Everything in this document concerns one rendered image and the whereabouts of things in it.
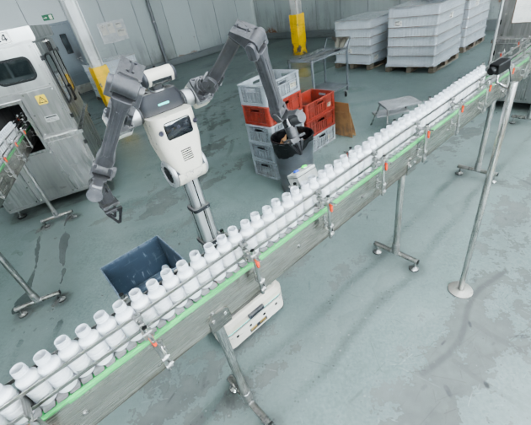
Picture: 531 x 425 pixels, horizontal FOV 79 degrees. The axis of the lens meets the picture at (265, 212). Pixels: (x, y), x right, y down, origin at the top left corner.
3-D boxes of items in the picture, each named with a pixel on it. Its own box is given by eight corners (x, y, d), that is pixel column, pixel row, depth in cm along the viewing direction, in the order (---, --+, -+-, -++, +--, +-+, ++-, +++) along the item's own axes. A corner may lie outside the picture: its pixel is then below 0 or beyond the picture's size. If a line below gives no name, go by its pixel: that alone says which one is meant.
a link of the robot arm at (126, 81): (152, 60, 102) (119, 44, 98) (142, 98, 99) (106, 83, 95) (134, 112, 141) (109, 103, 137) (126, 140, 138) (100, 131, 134)
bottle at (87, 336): (96, 370, 104) (70, 341, 95) (95, 356, 109) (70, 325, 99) (115, 360, 106) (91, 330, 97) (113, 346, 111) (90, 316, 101)
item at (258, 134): (274, 147, 362) (270, 127, 349) (248, 142, 387) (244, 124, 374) (305, 126, 396) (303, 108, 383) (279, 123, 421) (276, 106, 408)
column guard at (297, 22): (300, 55, 1008) (296, 14, 946) (291, 55, 1035) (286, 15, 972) (308, 51, 1027) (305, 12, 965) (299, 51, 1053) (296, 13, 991)
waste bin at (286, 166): (299, 203, 341) (292, 147, 305) (270, 190, 372) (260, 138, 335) (326, 184, 363) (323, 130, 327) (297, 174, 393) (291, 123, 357)
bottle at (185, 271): (205, 293, 124) (192, 262, 114) (191, 303, 121) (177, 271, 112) (197, 285, 128) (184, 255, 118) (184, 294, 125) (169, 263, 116)
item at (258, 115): (270, 127, 350) (267, 107, 337) (244, 123, 375) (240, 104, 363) (303, 108, 384) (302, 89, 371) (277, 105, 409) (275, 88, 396)
